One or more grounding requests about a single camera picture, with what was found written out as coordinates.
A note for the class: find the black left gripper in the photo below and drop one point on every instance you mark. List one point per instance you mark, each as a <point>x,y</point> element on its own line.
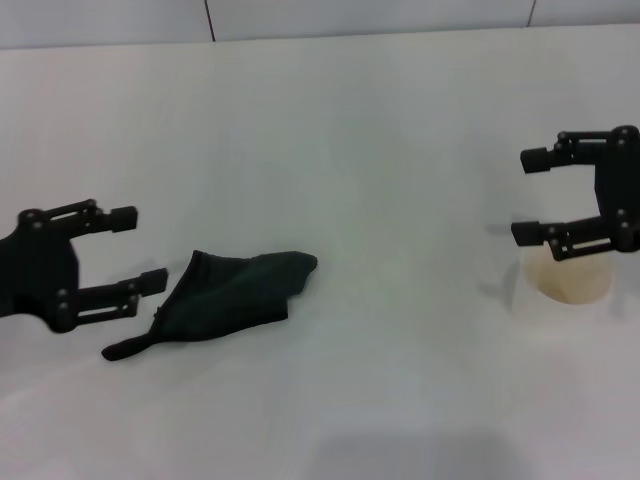
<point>35,275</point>

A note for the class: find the dark blue rag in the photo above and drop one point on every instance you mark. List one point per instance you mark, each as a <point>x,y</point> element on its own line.
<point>230,295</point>

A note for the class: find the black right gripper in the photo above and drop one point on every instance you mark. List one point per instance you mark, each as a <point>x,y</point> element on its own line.
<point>617,200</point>

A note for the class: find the white paper cup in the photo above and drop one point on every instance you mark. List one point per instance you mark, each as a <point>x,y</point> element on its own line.
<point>570,280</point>

